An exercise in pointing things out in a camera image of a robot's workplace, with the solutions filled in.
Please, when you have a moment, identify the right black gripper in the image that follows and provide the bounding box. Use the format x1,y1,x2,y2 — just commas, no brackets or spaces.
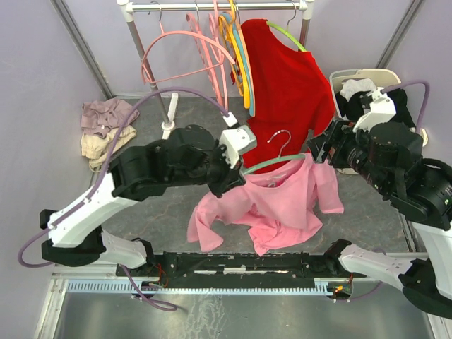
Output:
305,117,393,194

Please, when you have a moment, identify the cream laundry basket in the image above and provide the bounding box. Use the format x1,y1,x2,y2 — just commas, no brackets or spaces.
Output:
329,69,429,175

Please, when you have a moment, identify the light blue hanger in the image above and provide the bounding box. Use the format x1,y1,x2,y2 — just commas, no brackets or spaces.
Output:
231,18,256,117

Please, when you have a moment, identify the black garment in basket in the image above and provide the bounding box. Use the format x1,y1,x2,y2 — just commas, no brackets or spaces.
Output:
335,89,415,129

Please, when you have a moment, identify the yellow hanger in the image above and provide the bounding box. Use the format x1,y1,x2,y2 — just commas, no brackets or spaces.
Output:
218,1,254,114

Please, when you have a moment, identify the red t shirt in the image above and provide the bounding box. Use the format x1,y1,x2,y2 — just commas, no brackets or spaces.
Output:
241,19,335,167

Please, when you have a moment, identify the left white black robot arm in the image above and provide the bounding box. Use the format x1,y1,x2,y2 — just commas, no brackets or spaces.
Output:
40,124,256,275

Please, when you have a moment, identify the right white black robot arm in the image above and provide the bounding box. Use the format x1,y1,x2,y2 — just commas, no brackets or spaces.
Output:
307,119,451,319

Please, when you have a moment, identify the pink t shirt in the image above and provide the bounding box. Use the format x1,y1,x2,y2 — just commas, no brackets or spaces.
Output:
186,153,344,256

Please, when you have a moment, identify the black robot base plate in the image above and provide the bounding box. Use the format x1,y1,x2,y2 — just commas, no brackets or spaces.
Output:
130,252,352,287

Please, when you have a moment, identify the light blue cable duct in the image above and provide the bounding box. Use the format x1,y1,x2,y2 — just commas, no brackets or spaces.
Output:
66,279,333,297

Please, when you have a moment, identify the beige crumpled garment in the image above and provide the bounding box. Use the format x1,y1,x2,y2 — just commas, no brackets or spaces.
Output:
81,126,137,173

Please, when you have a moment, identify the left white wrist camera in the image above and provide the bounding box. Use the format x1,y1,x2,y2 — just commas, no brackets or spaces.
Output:
220,112,257,169

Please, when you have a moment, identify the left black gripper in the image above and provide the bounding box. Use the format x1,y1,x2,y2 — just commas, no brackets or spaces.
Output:
169,139,246,199

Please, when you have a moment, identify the lime green hanger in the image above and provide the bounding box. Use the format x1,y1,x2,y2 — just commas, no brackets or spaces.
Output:
266,8,307,52

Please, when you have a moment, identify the mauve crumpled garment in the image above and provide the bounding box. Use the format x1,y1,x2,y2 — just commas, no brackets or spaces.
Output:
81,98,140,138

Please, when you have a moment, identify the pink hanger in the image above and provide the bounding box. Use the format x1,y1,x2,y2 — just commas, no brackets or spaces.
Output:
141,14,234,84
186,1,228,109

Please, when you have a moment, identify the teal wavy hanger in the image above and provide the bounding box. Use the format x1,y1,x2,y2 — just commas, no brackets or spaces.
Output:
242,129,306,175

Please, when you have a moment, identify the white metal clothes rack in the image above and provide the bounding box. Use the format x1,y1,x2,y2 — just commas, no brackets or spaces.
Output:
116,0,316,141

